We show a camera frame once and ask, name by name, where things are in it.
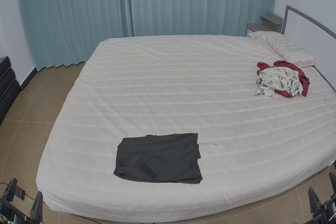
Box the cream pillow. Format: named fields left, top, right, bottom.
left=247, top=31, right=317, bottom=68

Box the black T-shirt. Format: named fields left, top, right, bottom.
left=113, top=133, right=217, bottom=184

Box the white printed pyjama top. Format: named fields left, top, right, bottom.
left=254, top=66, right=303, bottom=98

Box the dark red garment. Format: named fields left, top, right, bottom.
left=257, top=60, right=311, bottom=99

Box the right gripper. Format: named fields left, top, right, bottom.
left=304, top=172, right=336, bottom=224

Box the bed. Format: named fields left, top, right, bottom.
left=35, top=5, right=336, bottom=223

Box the grey bedside table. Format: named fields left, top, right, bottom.
left=247, top=11, right=282, bottom=34

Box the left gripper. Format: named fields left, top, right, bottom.
left=0, top=178, right=43, bottom=224

